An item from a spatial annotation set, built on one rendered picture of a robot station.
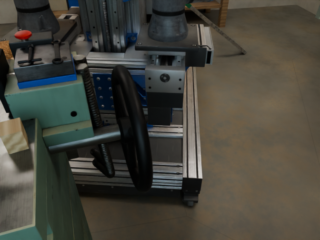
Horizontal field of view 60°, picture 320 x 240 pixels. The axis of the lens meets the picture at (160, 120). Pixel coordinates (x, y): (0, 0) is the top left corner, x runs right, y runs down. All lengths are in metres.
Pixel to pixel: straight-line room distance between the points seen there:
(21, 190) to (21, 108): 0.17
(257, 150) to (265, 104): 0.52
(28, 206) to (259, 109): 1.90
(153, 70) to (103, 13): 0.35
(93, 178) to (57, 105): 0.85
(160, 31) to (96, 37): 0.29
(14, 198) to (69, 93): 0.21
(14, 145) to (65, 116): 0.12
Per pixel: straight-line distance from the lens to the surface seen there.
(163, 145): 1.45
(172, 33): 1.01
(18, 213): 0.43
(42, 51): 0.57
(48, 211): 0.50
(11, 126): 0.50
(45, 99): 0.54
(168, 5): 1.00
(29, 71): 0.53
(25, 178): 0.46
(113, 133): 0.61
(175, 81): 0.95
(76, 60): 0.59
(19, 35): 0.59
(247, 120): 2.03
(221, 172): 1.64
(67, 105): 0.55
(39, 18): 1.14
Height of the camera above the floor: 1.22
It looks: 39 degrees down
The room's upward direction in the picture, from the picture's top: straight up
